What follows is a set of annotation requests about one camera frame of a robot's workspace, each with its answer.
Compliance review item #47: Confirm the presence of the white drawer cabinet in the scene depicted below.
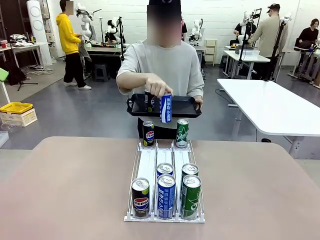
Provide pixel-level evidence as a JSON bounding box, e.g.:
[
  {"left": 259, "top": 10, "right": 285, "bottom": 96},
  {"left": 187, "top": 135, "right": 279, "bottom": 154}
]
[{"left": 204, "top": 38, "right": 218, "bottom": 67}]

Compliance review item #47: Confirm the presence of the black camera tripod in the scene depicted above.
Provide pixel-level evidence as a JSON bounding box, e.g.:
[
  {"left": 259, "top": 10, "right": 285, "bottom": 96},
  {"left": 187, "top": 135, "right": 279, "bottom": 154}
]
[
  {"left": 236, "top": 8, "right": 263, "bottom": 76},
  {"left": 264, "top": 21, "right": 286, "bottom": 82}
]

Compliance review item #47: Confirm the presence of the person in beige jacket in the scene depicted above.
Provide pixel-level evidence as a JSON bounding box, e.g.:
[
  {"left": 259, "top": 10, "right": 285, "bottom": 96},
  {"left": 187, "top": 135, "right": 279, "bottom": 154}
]
[{"left": 248, "top": 2, "right": 288, "bottom": 78}]

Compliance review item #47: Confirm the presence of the yellow folding crate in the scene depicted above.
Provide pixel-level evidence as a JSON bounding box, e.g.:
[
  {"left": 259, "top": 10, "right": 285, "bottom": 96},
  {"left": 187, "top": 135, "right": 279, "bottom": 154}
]
[{"left": 0, "top": 101, "right": 34, "bottom": 114}]

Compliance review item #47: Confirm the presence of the black plastic serving tray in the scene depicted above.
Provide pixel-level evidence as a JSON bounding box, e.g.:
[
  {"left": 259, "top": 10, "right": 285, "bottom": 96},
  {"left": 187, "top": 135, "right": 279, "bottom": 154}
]
[{"left": 126, "top": 93, "right": 203, "bottom": 119}]

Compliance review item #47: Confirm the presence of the black Pepsi can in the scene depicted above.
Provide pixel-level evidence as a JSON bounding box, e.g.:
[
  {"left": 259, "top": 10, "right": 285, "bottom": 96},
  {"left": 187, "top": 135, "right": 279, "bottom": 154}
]
[
  {"left": 144, "top": 89, "right": 157, "bottom": 113},
  {"left": 142, "top": 120, "right": 155, "bottom": 148},
  {"left": 131, "top": 177, "right": 150, "bottom": 219}
]

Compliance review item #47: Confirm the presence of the green Chilsung cider can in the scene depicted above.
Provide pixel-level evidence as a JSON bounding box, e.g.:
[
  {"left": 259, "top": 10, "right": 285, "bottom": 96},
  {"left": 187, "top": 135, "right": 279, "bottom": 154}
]
[
  {"left": 181, "top": 163, "right": 200, "bottom": 178},
  {"left": 175, "top": 119, "right": 189, "bottom": 149},
  {"left": 180, "top": 174, "right": 202, "bottom": 220}
]

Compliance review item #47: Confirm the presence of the cluttered white side table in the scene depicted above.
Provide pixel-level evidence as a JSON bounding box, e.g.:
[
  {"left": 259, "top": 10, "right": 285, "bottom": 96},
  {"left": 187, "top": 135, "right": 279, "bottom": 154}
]
[{"left": 0, "top": 41, "right": 50, "bottom": 70}]

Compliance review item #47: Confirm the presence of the person in yellow hoodie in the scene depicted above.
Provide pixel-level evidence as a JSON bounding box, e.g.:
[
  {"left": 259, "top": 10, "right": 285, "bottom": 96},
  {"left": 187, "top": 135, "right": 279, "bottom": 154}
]
[{"left": 55, "top": 0, "right": 93, "bottom": 91}]

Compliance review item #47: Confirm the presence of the person in grey shirt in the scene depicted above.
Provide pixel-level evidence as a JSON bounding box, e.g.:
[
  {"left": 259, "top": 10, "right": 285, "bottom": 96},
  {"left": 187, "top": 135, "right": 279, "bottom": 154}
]
[{"left": 116, "top": 0, "right": 205, "bottom": 140}]

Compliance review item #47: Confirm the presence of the white can dispenser rack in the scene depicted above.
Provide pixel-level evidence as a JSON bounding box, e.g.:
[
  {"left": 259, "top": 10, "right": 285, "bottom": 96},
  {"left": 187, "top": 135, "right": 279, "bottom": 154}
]
[{"left": 123, "top": 138, "right": 206, "bottom": 223}]

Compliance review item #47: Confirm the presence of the white folding crate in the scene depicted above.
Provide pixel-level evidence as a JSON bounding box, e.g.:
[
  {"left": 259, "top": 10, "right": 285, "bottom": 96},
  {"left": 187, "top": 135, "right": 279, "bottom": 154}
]
[{"left": 0, "top": 107, "right": 38, "bottom": 128}]

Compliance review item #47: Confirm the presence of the small black stool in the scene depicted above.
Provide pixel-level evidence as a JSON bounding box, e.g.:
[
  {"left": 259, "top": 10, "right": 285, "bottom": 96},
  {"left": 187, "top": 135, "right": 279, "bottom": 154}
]
[{"left": 94, "top": 63, "right": 110, "bottom": 83}]

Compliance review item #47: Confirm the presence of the white table with bin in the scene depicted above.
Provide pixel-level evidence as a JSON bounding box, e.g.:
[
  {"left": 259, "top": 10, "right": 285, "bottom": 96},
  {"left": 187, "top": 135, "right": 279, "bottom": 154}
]
[{"left": 222, "top": 49, "right": 271, "bottom": 80}]

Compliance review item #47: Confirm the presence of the seated person in black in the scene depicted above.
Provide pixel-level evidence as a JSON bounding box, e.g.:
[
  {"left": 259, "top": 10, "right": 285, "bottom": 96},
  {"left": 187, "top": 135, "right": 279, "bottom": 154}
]
[{"left": 297, "top": 18, "right": 320, "bottom": 50}]

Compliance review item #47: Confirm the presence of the white tower air conditioner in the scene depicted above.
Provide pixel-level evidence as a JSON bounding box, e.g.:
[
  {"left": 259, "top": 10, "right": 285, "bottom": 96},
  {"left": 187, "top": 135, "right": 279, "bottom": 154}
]
[{"left": 26, "top": 0, "right": 55, "bottom": 65}]

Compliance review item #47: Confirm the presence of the person's right hand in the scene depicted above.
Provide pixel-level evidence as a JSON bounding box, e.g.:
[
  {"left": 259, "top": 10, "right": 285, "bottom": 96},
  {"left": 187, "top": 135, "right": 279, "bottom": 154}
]
[{"left": 145, "top": 76, "right": 174, "bottom": 99}]

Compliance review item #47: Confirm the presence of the person's right forearm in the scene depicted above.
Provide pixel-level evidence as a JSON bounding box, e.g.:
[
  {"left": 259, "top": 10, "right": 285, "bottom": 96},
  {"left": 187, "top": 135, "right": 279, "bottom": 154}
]
[{"left": 116, "top": 75, "right": 151, "bottom": 96}]

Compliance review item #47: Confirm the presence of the blue Pocari Sweat can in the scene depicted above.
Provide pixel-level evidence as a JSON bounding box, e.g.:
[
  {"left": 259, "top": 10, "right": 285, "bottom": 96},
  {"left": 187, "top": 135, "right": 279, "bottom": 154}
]
[
  {"left": 156, "top": 174, "right": 176, "bottom": 220},
  {"left": 156, "top": 162, "right": 174, "bottom": 178},
  {"left": 159, "top": 92, "right": 174, "bottom": 124}
]

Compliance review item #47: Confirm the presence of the large white table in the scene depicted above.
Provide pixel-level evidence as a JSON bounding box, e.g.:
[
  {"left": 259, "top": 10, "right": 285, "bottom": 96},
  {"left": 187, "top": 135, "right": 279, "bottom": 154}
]
[{"left": 216, "top": 78, "right": 320, "bottom": 161}]

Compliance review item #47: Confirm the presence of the black floor tripod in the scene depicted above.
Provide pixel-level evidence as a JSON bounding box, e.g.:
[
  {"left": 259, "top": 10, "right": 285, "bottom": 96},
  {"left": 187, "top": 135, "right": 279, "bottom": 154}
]
[{"left": 4, "top": 42, "right": 39, "bottom": 92}]

